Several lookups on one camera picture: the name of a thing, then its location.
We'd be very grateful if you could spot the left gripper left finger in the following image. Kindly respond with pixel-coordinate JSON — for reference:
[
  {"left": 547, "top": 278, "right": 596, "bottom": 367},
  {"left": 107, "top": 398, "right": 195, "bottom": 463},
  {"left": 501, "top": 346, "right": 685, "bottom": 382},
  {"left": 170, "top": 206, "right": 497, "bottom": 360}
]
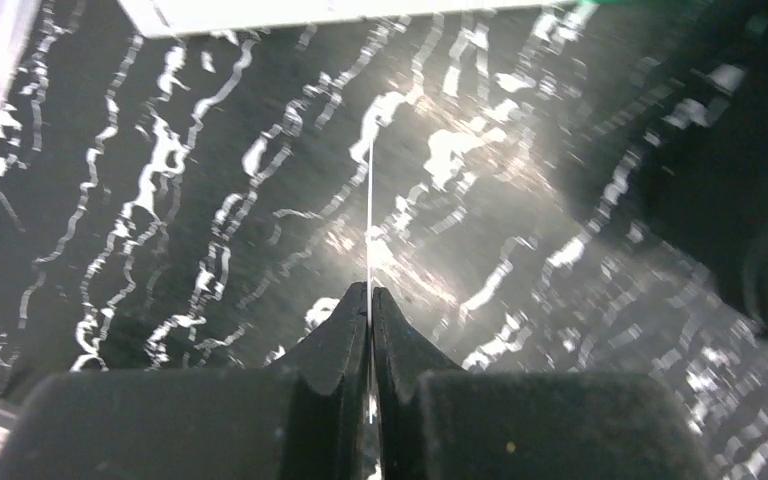
[{"left": 0, "top": 283, "right": 368, "bottom": 479}]

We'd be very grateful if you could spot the black toolbox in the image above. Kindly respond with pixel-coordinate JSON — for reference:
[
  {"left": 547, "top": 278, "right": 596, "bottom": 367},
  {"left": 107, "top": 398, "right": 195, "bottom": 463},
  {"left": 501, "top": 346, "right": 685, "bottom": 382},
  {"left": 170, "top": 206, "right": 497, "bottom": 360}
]
[{"left": 556, "top": 0, "right": 768, "bottom": 352}]

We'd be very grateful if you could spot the left white plastic bin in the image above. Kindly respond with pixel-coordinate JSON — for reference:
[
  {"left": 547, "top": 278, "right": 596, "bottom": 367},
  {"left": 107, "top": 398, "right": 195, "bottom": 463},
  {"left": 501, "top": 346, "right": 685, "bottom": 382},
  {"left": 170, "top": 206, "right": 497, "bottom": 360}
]
[{"left": 119, "top": 0, "right": 549, "bottom": 38}]

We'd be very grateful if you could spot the silver white credit card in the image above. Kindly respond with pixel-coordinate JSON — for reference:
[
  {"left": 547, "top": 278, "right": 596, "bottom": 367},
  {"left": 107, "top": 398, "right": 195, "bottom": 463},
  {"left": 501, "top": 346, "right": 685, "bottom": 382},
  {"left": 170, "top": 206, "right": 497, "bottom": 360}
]
[{"left": 364, "top": 140, "right": 377, "bottom": 424}]

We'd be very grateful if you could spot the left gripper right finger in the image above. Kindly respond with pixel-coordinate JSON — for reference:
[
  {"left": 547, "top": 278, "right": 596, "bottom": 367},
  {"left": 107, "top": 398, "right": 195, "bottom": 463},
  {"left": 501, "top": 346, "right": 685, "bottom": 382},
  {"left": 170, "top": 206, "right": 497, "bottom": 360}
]
[{"left": 370, "top": 287, "right": 712, "bottom": 479}]

